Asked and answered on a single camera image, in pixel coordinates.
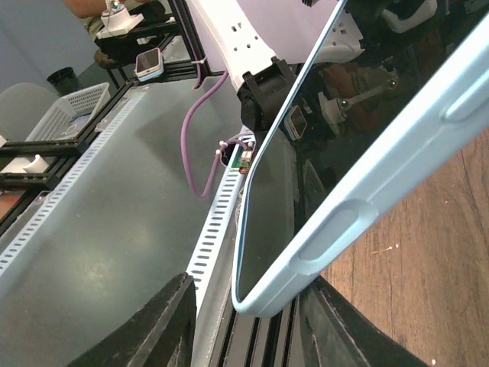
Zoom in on black cup background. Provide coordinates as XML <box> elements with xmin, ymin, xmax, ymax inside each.
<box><xmin>47</xmin><ymin>67</ymin><xmax>82</xmax><ymax>96</ymax></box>

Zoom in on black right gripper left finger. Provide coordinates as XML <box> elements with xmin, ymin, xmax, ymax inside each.
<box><xmin>69</xmin><ymin>272</ymin><xmax>196</xmax><ymax>366</ymax></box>

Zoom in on light blue slotted cable duct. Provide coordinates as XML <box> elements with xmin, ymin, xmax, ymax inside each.
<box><xmin>0</xmin><ymin>86</ymin><xmax>257</xmax><ymax>294</ymax></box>

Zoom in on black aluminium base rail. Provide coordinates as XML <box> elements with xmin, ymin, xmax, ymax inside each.
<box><xmin>208</xmin><ymin>300</ymin><xmax>305</xmax><ymax>367</ymax></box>

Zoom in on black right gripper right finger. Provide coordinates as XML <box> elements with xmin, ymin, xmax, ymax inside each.
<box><xmin>298</xmin><ymin>277</ymin><xmax>426</xmax><ymax>366</ymax></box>

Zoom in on phone in blue case background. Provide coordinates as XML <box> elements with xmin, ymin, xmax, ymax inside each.
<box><xmin>134</xmin><ymin>48</ymin><xmax>164</xmax><ymax>82</ymax></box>

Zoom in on white plastic basket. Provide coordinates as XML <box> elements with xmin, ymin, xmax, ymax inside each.
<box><xmin>25</xmin><ymin>82</ymin><xmax>110</xmax><ymax>141</ymax></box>

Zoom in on light blue phone case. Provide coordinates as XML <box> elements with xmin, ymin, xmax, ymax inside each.
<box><xmin>231</xmin><ymin>0</ymin><xmax>489</xmax><ymax>318</ymax></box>

